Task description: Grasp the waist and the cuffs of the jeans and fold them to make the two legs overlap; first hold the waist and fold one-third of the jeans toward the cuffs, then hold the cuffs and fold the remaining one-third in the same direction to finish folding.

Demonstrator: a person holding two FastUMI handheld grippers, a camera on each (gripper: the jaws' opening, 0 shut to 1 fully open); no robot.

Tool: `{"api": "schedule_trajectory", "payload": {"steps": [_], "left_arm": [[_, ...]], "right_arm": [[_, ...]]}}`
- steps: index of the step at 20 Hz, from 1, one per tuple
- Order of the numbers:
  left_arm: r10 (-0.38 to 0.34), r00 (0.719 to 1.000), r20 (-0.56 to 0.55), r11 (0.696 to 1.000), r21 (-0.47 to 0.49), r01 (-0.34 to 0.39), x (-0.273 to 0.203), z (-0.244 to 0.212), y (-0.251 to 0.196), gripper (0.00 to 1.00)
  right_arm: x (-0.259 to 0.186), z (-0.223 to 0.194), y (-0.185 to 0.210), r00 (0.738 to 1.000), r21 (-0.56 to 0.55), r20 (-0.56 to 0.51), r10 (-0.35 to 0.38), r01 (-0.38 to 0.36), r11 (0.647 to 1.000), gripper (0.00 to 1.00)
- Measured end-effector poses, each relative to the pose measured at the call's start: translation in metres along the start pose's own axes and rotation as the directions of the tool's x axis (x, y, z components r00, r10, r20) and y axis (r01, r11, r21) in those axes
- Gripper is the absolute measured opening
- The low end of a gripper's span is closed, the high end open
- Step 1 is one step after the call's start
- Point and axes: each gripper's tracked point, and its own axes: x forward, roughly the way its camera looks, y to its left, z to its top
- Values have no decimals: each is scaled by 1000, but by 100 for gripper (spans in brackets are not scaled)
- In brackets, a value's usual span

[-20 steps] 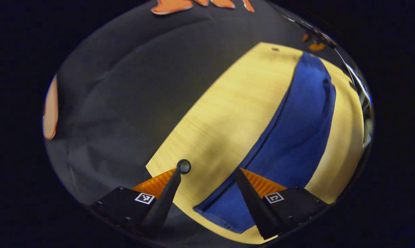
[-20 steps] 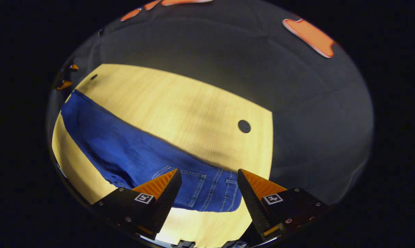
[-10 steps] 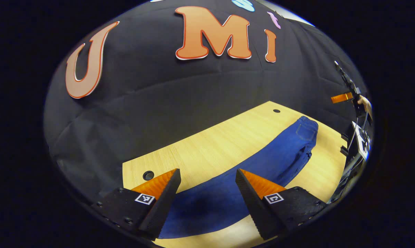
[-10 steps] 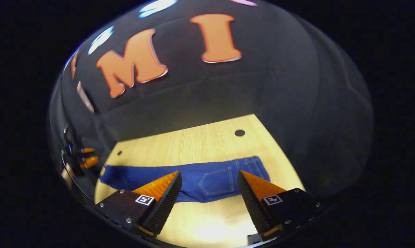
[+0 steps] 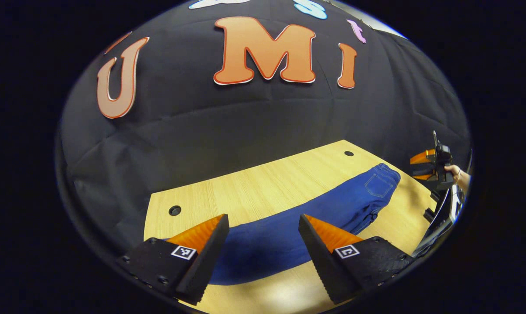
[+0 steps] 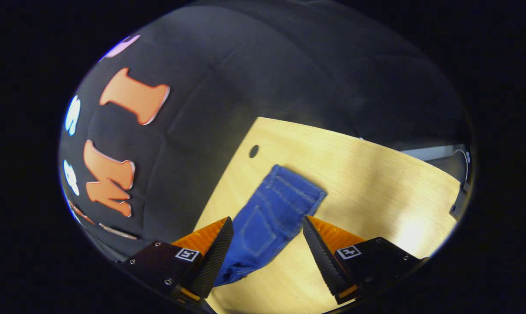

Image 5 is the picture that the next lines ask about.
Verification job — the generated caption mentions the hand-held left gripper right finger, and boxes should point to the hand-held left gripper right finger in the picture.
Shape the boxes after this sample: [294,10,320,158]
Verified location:
[298,213,414,305]

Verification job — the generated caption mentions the blue denim jeans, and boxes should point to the blue denim jeans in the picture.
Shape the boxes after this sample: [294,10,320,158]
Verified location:
[165,163,401,286]

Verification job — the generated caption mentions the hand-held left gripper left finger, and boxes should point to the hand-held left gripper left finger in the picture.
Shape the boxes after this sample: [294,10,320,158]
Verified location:
[117,214,230,306]

